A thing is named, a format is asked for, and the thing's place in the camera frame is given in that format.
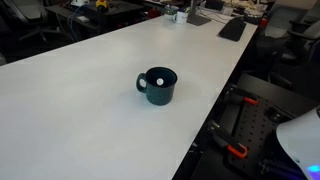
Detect black orange clamp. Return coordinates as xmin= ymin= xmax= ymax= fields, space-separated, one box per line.
xmin=208 ymin=121 xmax=248 ymax=159
xmin=227 ymin=87 xmax=259 ymax=105

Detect black device on table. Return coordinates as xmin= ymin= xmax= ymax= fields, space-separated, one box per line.
xmin=218 ymin=18 xmax=246 ymax=42

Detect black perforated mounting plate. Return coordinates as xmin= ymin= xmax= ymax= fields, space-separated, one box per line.
xmin=227 ymin=97 xmax=304 ymax=180

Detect marker with white cap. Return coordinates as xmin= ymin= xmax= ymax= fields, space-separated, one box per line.
xmin=157 ymin=78 xmax=164 ymax=85

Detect office chair top left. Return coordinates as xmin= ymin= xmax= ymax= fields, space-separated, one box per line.
xmin=2 ymin=0 xmax=61 ymax=42

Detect white mug on table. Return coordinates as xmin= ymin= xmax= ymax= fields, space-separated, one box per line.
xmin=173 ymin=11 xmax=188 ymax=24

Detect grey office chair right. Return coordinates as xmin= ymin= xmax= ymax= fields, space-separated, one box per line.
xmin=256 ymin=0 xmax=318 ymax=87

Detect upper black orange clamp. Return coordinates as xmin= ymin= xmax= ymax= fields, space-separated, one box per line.
xmin=227 ymin=87 xmax=259 ymax=105

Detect lower black orange clamp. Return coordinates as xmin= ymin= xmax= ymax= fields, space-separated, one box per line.
xmin=208 ymin=121 xmax=248 ymax=159

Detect dark green speckled mug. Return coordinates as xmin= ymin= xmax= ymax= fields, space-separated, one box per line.
xmin=136 ymin=67 xmax=178 ymax=106

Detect dark background desk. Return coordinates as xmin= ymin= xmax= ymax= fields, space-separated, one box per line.
xmin=46 ymin=0 xmax=144 ymax=33

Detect grey monitor stand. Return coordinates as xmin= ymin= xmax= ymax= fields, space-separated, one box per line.
xmin=187 ymin=0 xmax=210 ymax=26

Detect yellow black tool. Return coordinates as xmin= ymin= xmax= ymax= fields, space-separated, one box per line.
xmin=95 ymin=0 xmax=108 ymax=8

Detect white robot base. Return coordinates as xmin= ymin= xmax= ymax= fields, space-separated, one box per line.
xmin=276 ymin=107 xmax=320 ymax=180

